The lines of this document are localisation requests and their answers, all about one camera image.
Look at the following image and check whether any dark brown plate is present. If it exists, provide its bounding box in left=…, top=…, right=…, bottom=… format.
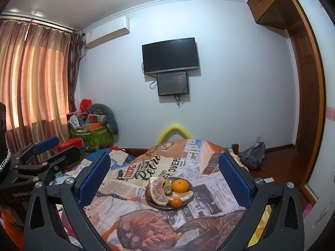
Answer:
left=145, top=176, right=195, bottom=210

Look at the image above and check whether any brown wooden door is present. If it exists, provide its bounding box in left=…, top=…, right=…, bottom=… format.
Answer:
left=287, top=26, right=315, bottom=152

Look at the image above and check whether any yellow foam hoop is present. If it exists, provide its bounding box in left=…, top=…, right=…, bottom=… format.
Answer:
left=159, top=124, right=193, bottom=145

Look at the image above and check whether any white plastic item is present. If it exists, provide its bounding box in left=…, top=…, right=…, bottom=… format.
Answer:
left=70, top=115, right=84, bottom=131

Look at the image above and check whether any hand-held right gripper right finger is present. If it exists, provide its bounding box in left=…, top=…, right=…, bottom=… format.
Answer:
left=218, top=152, right=306, bottom=251

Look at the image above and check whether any wooden overhead cabinet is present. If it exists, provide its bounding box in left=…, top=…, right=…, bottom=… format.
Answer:
left=247, top=0, right=302, bottom=31

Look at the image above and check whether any black wall television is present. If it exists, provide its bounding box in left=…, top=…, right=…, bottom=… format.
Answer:
left=142, top=38, right=200, bottom=75

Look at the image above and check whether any orange box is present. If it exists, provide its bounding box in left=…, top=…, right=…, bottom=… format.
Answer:
left=83, top=123, right=102, bottom=132

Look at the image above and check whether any large orange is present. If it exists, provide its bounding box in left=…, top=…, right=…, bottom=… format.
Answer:
left=171, top=179, right=189, bottom=193

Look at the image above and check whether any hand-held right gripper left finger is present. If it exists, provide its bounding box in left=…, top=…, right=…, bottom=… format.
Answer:
left=23, top=150, right=112, bottom=251

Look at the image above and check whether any small black wall monitor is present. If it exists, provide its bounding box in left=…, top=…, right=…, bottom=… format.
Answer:
left=156, top=71, right=189, bottom=97

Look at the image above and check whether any white air conditioner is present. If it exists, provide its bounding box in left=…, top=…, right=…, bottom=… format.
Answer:
left=83, top=15, right=131, bottom=50

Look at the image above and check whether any newspaper printed blanket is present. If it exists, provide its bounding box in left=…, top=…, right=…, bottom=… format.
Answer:
left=51, top=138, right=273, bottom=251

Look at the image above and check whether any black white braided lanyard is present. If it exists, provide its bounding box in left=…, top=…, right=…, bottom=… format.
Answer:
left=0, top=149, right=11, bottom=173

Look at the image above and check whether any red plastic bag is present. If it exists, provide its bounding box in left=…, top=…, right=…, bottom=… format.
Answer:
left=80, top=99, right=94, bottom=113

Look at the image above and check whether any yellowish green fruit piece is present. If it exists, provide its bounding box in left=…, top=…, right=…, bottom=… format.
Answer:
left=163, top=178, right=173, bottom=197

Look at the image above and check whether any blue patterned quilt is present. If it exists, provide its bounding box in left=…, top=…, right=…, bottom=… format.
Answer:
left=86, top=149, right=137, bottom=174

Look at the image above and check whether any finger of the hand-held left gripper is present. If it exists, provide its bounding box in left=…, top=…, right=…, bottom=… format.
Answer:
left=10, top=146, right=81, bottom=187
left=13, top=135, right=61, bottom=166

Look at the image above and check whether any grey plush toy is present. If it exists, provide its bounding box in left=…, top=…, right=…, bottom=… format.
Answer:
left=87, top=103, right=119, bottom=134

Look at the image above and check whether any brown patterned curtain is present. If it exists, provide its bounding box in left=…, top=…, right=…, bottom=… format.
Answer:
left=68, top=28, right=85, bottom=117

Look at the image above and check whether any grey backpack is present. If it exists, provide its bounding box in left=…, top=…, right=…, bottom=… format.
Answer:
left=238, top=141, right=266, bottom=170

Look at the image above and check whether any orange cloth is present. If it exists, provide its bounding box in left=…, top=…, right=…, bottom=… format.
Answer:
left=0, top=204, right=27, bottom=242

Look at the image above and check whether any pomelo segment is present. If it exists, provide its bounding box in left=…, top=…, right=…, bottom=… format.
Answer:
left=148, top=177, right=168, bottom=206
left=167, top=190, right=194, bottom=203

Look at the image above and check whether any white wardrobe door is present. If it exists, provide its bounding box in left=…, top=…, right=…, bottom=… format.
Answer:
left=292, top=0, right=335, bottom=242

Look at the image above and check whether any green patterned bag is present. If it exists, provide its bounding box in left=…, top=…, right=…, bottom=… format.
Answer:
left=70, top=126, right=114, bottom=151

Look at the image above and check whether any pink striped curtain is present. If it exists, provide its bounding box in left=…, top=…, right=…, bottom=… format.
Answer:
left=0, top=18, right=73, bottom=157

